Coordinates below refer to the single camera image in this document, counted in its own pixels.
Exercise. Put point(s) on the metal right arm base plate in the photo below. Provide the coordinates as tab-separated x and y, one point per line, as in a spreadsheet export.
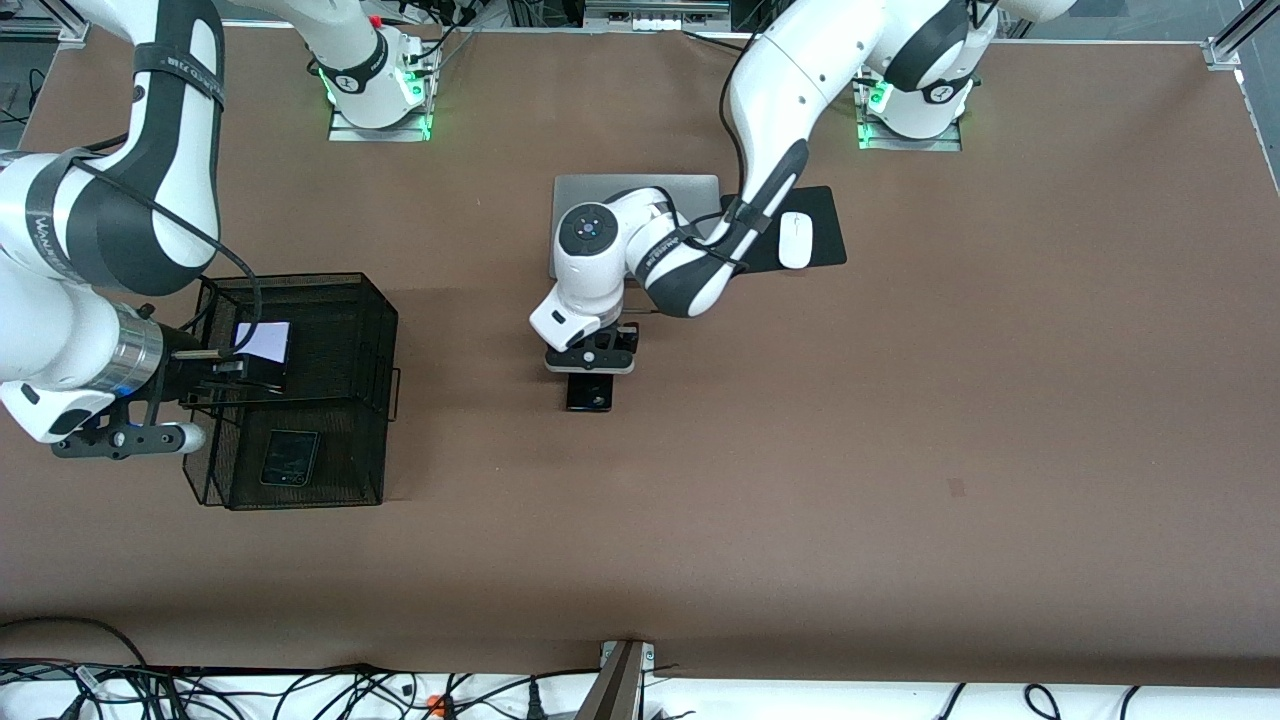
345	135

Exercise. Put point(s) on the lilac white phone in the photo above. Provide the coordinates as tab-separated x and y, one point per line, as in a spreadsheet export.
270	340

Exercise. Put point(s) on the aluminium frame corner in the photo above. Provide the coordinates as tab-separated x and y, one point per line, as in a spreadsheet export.
1225	50
68	32

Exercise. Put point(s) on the white computer mouse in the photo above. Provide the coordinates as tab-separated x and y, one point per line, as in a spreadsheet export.
797	245

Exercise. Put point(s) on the black mouse pad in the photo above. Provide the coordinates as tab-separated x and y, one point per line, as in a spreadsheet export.
825	230

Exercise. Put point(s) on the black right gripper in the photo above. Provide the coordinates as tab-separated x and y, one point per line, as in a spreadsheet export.
177	372

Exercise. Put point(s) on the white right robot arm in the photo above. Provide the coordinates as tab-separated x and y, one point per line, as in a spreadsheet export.
40	330

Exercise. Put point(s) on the aluminium camera mount post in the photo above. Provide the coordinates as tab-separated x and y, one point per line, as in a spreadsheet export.
615	690

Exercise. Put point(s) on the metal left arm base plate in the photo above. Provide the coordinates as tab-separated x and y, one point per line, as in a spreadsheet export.
870	145

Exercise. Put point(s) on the black mesh two-tier tray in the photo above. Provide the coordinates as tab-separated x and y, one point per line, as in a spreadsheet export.
340	450

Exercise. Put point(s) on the grey power strip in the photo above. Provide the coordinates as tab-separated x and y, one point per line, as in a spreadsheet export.
650	15

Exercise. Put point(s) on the long black smartphone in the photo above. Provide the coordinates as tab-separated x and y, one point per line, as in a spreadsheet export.
590	392

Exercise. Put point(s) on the silver closed laptop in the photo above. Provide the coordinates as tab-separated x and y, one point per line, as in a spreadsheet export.
565	190

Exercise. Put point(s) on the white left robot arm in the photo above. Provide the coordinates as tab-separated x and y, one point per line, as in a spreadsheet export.
790	90

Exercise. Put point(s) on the small black phone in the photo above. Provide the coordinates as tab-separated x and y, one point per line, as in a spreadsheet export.
290	458

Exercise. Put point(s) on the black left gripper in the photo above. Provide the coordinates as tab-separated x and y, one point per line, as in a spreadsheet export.
627	341

